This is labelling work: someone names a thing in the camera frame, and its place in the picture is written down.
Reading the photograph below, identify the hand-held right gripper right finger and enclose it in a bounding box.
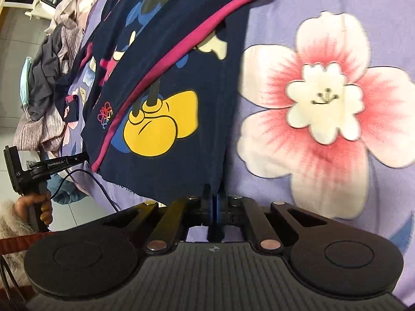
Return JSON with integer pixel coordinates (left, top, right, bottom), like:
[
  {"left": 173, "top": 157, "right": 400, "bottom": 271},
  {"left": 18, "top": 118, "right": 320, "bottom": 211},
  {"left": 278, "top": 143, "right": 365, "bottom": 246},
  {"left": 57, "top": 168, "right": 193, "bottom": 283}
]
[{"left": 217, "top": 188, "right": 328, "bottom": 253}]

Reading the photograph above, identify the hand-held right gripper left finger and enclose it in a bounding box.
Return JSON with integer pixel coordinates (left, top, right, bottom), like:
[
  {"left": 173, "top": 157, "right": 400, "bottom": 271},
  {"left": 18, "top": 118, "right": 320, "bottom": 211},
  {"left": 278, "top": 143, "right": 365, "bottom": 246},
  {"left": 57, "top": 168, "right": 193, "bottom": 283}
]
[{"left": 102, "top": 184, "right": 215, "bottom": 254}]

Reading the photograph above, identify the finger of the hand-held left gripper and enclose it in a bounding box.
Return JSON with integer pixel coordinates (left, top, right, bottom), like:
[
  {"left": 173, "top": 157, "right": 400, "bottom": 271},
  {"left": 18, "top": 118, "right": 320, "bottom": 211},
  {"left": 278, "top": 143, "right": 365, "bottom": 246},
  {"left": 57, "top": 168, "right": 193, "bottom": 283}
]
[{"left": 41, "top": 153, "right": 89, "bottom": 171}]

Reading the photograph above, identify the navy pink printed small garment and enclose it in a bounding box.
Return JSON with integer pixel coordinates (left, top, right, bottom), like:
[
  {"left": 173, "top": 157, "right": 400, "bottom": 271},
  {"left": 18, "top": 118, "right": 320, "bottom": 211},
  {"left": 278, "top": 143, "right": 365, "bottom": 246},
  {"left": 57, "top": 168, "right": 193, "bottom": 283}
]
[{"left": 53, "top": 0, "right": 295, "bottom": 206}]

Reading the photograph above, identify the person's left forearm fluffy sleeve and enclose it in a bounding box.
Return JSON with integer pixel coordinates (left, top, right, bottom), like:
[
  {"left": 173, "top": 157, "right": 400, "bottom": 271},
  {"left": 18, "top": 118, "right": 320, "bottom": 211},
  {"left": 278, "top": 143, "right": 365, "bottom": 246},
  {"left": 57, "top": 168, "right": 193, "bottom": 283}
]
[{"left": 0, "top": 199, "right": 36, "bottom": 243}]

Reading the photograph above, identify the grey and pink clothes pile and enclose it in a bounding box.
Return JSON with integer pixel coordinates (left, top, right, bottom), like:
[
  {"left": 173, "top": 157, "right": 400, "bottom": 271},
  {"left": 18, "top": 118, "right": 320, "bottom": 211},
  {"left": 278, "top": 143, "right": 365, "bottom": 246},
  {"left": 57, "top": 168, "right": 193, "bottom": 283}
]
[{"left": 15, "top": 23, "right": 88, "bottom": 152}]

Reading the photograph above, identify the person's left hand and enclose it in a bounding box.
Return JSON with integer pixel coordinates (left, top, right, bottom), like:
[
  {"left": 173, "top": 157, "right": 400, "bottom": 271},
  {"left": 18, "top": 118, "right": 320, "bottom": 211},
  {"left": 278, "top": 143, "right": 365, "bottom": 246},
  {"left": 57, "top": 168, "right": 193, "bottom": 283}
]
[{"left": 15, "top": 190, "right": 53, "bottom": 225}]

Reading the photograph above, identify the teal cloth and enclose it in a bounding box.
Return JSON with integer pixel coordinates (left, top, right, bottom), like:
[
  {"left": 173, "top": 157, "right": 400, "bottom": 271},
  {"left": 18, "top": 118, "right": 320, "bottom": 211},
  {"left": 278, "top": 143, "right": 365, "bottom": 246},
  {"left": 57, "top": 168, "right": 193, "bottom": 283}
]
[{"left": 49, "top": 168, "right": 91, "bottom": 206}]

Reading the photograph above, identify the light blue cloth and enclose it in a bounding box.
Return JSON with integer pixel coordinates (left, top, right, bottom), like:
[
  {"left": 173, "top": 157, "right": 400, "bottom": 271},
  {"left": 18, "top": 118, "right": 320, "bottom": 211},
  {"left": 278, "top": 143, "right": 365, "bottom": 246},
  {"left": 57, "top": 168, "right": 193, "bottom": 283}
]
[{"left": 19, "top": 56, "right": 33, "bottom": 108}]

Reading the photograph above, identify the purple floral bedsheet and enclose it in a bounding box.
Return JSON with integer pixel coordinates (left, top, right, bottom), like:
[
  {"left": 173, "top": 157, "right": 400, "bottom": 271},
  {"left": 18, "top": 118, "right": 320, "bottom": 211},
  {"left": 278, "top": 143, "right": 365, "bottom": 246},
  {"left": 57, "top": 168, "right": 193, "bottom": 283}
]
[{"left": 42, "top": 0, "right": 415, "bottom": 305}]

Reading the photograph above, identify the black cable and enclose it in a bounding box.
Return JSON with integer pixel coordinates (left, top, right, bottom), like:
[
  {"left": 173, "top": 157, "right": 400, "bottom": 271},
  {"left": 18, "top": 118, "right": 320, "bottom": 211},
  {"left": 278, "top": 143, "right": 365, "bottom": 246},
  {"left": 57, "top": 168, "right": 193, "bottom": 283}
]
[{"left": 50, "top": 168, "right": 122, "bottom": 213}]

